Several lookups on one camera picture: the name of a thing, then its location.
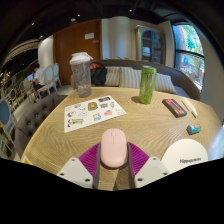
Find black and red flat box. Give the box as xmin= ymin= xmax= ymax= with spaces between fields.
xmin=162 ymin=98 xmax=188 ymax=118

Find grey tufted chair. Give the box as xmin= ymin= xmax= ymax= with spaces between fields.
xmin=13 ymin=94 xmax=68 ymax=158

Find small green blue pack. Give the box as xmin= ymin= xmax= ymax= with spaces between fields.
xmin=186 ymin=123 xmax=203 ymax=136

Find black backpack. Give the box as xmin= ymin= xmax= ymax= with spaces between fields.
xmin=89 ymin=61 xmax=108 ymax=87

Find striped cushion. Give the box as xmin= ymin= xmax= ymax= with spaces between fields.
xmin=104 ymin=66 xmax=121 ymax=88
xmin=154 ymin=72 xmax=177 ymax=95
xmin=118 ymin=67 xmax=143 ymax=90

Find white tube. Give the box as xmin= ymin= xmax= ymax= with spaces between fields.
xmin=181 ymin=97 xmax=199 ymax=118

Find brown wooden door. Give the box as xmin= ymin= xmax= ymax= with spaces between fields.
xmin=53 ymin=19 xmax=103 ymax=86

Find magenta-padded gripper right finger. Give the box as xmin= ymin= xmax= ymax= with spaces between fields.
xmin=126 ymin=141 xmax=171 ymax=190

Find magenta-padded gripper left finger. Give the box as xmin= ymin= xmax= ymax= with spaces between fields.
xmin=56 ymin=142 xmax=102 ymax=190

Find green drink can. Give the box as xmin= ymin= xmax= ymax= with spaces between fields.
xmin=138 ymin=65 xmax=158 ymax=105

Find group of white chairs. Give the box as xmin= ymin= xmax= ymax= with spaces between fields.
xmin=19 ymin=63 xmax=63 ymax=101

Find white door sign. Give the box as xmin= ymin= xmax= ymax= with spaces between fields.
xmin=84 ymin=32 xmax=96 ymax=41

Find brown curved sofa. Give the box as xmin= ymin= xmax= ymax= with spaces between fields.
xmin=69 ymin=59 xmax=202 ymax=101

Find round white cartoon mouse pad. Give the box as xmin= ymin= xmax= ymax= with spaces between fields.
xmin=161 ymin=138 xmax=209 ymax=175

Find glass-door cabinet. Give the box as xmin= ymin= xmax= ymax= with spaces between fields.
xmin=134 ymin=25 xmax=166 ymax=66

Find clear shaker bottle white lid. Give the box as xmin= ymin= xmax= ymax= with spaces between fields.
xmin=69 ymin=52 xmax=94 ymax=98

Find person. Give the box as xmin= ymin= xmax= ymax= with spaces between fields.
xmin=29 ymin=63 xmax=48 ymax=93

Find pink computer mouse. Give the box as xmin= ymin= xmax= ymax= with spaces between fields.
xmin=100 ymin=128 xmax=129 ymax=169

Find white sticker sheet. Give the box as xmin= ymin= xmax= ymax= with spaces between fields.
xmin=63 ymin=95 xmax=128 ymax=134

